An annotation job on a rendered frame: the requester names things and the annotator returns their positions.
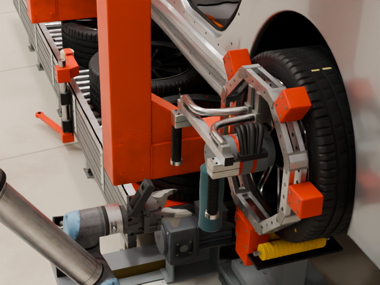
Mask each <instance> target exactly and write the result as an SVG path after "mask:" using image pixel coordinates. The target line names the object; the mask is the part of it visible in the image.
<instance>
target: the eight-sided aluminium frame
mask: <svg viewBox="0 0 380 285"><path fill-rule="evenodd" d="M248 84H250V85H251V86H252V87H253V88H254V89H255V90H256V91H257V92H259V93H260V94H261V96H262V97H263V98H264V99H265V100H266V101H267V102H268V104H269V107H270V111H271V114H272V117H273V121H274V125H275V129H276V132H277V136H278V140H279V144H280V148H281V151H282V154H283V162H284V169H283V179H282V190H281V196H280V207H279V213H278V214H276V215H274V216H272V217H271V216H269V214H268V213H267V211H266V210H265V209H264V208H263V206H262V205H261V204H260V203H259V202H258V200H257V199H256V198H255V197H254V195H253V194H252V192H251V190H250V187H249V184H248V179H247V175H246V174H244V175H238V178H239V183H240V187H239V186H238V182H237V179H236V176H232V177H228V182H229V185H230V189H231V196H232V198H233V201H234V203H235V205H238V207H239V209H240V210H241V212H242V213H243V214H244V216H245V217H246V219H247V220H248V221H249V223H250V224H251V225H252V226H253V228H254V230H255V232H257V233H258V234H259V235H264V234H270V233H273V232H278V231H279V230H281V229H283V228H285V227H287V226H290V225H292V224H294V223H298V222H299V221H300V220H301V219H300V218H299V217H298V216H297V215H296V214H295V212H294V211H293V210H292V209H291V208H290V207H289V206H288V204H287V197H288V187H289V185H292V184H298V183H303V182H306V172H307V169H308V156H307V150H305V146H304V143H303V139H302V136H301V132H300V129H299V125H298V122H297V120H296V121H291V122H286V123H287V127H288V131H289V134H290V138H291V141H292V145H293V149H294V150H292V145H291V142H290V138H289V135H288V131H287V127H286V124H285V123H281V122H280V121H279V118H278V115H277V112H276V110H275V107H274V102H275V101H276V99H277V98H278V96H279V95H280V93H281V92H282V90H283V89H286V87H284V86H283V85H282V84H281V83H280V82H278V81H277V80H276V79H275V78H274V77H272V76H271V75H270V74H269V73H268V72H267V71H266V70H265V69H264V68H263V67H262V66H260V65H259V64H250V65H245V66H241V67H240V68H238V71H237V72H236V74H234V76H233V77H232V78H231V79H230V81H229V82H228V83H227V84H226V85H225V86H223V88H222V93H221V108H227V107H230V102H231V107H237V106H240V99H241V95H242V94H243V93H244V92H245V91H246V90H247V89H248ZM238 125H239V124H235V125H231V126H230V134H235V133H237V131H235V130H234V127H235V126H238ZM219 133H220V134H221V135H222V136H224V135H228V126H227V127H224V128H221V129H220V130H219ZM248 203H249V204H248Z"/></svg>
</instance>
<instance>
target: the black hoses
mask: <svg viewBox="0 0 380 285"><path fill-rule="evenodd" d="M264 129H265V130H267V131H271V129H272V128H271V127H270V126H269V125H268V124H267V123H262V124H261V123H259V122H257V123H253V122H251V121H248V122H245V123H244V124H243V125H242V124H240V125H238V126H235V127H234V130H235V131H237V137H238V141H239V149H240V152H238V153H237V158H238V160H239V161H240V162H245V161H252V160H255V159H262V158H267V157H268V151H267V150H266V149H265V148H262V144H263V139H264Z"/></svg>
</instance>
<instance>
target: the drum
mask: <svg viewBox="0 0 380 285"><path fill-rule="evenodd" d="M222 137H223V138H224V139H225V140H226V141H227V142H228V143H229V145H230V146H231V150H230V153H231V154H234V155H235V156H236V157H238V152H240V149H239V141H238V137H237V133H235V134H230V135H224V136H222ZM262 148H265V149H266V150H267V151H268V157H267V158H262V159H255V160H252V161H245V162H240V169H239V175H244V174H250V173H254V172H260V171H264V170H265V169H266V168H267V167H271V166H272V165H273V164H274V162H275V156H276V152H275V145H274V142H273V139H272V137H271V136H270V137H268V138H264V139H263V144H262ZM204 157H205V163H206V165H207V159H208V158H212V157H216V155H215V154H214V153H213V152H212V150H211V149H210V148H209V147H208V145H207V144H206V143H205V146H204ZM206 167H207V166H206ZM234 176H238V175H234ZM228 177H231V176H228Z"/></svg>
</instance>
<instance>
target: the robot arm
mask: <svg viewBox="0 0 380 285"><path fill-rule="evenodd" d="M6 180H7V176H6V173H5V172H4V171H3V170H2V169H1V168H0V222H1V223H2V224H3V225H4V226H5V227H7V228H8V229H9V230H10V231H12V232H13V233H14V234H15V235H16V236H18V237H19V238H21V239H22V240H23V241H24V242H26V243H27V244H28V245H29V246H30V247H32V248H33V249H34V250H35V251H37V252H38V253H39V254H40V255H42V256H43V257H44V258H46V259H47V260H48V261H49V262H51V263H52V264H53V265H54V266H55V267H57V268H58V269H59V270H60V271H62V272H63V273H64V274H66V275H67V276H68V277H69V278H71V279H72V280H73V281H74V282H76V284H77V285H120V283H119V279H117V278H116V276H115V275H114V273H113V271H112V270H111V268H110V266H109V265H108V264H107V262H106V260H105V259H104V257H103V255H102V254H101V251H100V237H103V236H108V235H112V234H118V233H121V232H123V233H124V234H128V230H132V229H136V228H139V231H140V230H141V231H143V232H144V233H145V234H147V233H150V232H156V231H160V230H161V225H162V220H161V219H163V220H165V221H169V222H170V223H171V225H172V226H173V227H178V226H179V223H180V221H181V218H182V217H187V216H190V215H192V213H191V212H190V211H188V210H187V209H184V210H181V209H172V208H163V207H165V205H166V202H167V198H168V196H169V195H171V194H174V193H175V192H177V191H178V190H177V189H165V190H161V191H156V192H153V191H154V189H155V187H154V185H153V183H152V181H151V180H149V179H144V180H143V181H142V183H141V185H140V186H139V188H138V190H137V191H136V193H135V195H134V196H133V198H132V200H131V201H130V203H129V204H128V206H127V210H126V208H125V206H124V205H120V206H119V205H118V204H117V203H113V204H108V205H103V206H98V207H93V208H87V209H82V210H74V211H71V212H68V213H66V214H65V215H64V217H63V230H62V229H61V228H59V227H58V226H57V225H56V224H55V223H54V222H53V221H51V220H50V219H49V218H48V217H47V216H46V215H45V214H43V213H42V212H41V211H40V210H38V209H37V208H36V207H35V206H34V205H33V204H31V203H30V202H29V201H28V200H27V199H26V198H25V197H24V196H22V195H21V194H20V193H19V192H18V191H17V190H15V189H14V188H13V187H12V186H10V185H9V184H8V183H7V182H6ZM161 208H163V209H162V210H161ZM143 227H144V228H143Z"/></svg>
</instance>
